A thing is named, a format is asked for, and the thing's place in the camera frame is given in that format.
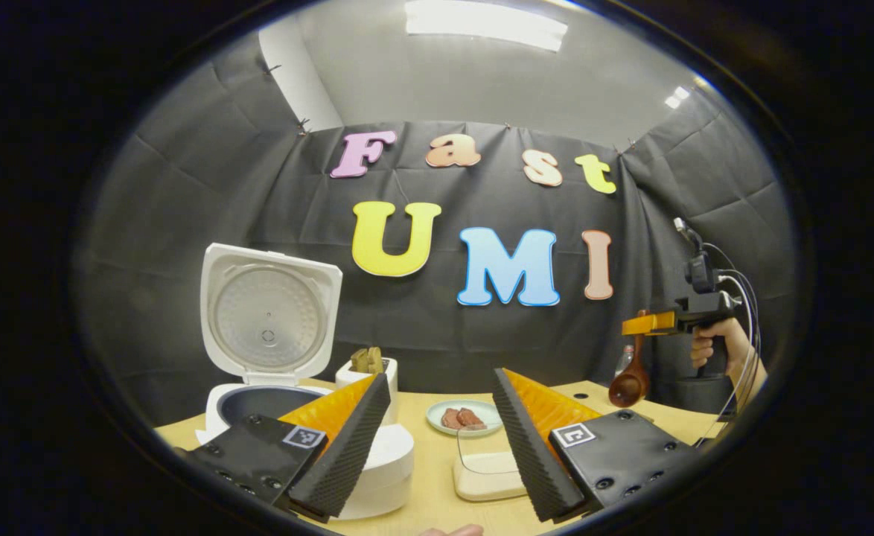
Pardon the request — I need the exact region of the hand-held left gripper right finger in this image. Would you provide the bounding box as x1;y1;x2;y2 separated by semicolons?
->
492;367;706;522

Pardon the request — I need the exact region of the clear glass container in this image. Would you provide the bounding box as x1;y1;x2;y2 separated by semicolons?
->
452;426;531;502

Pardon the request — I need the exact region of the large ceiling light panel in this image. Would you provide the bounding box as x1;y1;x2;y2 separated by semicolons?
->
405;0;568;51

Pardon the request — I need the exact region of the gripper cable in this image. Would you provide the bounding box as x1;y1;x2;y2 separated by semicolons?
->
698;242;765;444

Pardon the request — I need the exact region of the pale green plate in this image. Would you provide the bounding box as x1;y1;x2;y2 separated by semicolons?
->
426;400;503;437

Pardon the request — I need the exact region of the black backdrop cloth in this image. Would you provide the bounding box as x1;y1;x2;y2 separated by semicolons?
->
76;37;799;447

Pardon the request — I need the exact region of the white rice cooker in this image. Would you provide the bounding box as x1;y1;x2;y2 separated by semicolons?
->
196;243;415;520

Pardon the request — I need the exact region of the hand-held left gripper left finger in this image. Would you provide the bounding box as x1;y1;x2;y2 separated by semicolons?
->
188;372;392;522

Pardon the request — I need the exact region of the brown wooden spoon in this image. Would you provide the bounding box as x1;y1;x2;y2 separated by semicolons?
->
608;331;652;408

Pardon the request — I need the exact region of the white toaster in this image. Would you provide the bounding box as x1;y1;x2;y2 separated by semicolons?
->
335;356;399;425

